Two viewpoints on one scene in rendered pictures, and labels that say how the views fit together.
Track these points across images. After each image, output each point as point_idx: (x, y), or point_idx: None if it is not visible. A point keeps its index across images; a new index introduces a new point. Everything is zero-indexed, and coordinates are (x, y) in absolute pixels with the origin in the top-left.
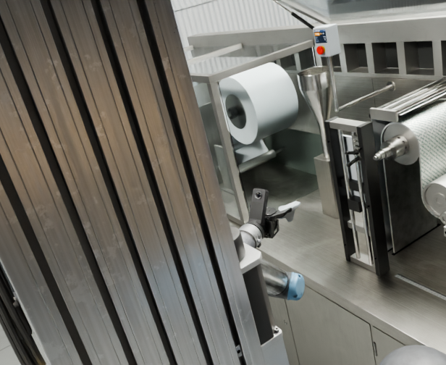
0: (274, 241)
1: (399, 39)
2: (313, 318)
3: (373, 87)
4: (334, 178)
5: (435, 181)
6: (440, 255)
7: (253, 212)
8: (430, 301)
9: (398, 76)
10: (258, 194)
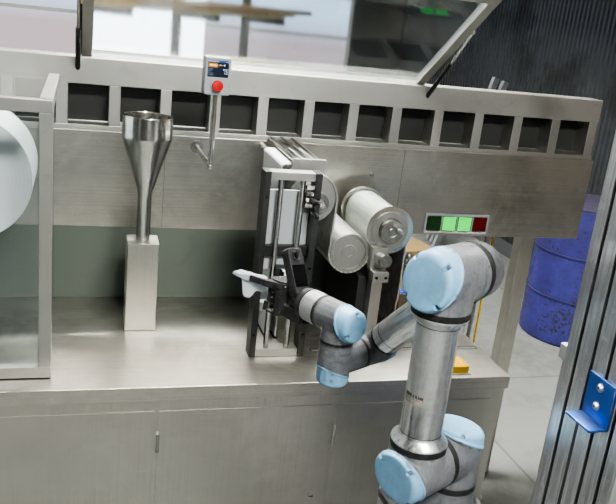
0: (132, 374)
1: None
2: (221, 456)
3: None
4: (261, 245)
5: (345, 233)
6: (307, 325)
7: (298, 278)
8: None
9: (207, 134)
10: (298, 254)
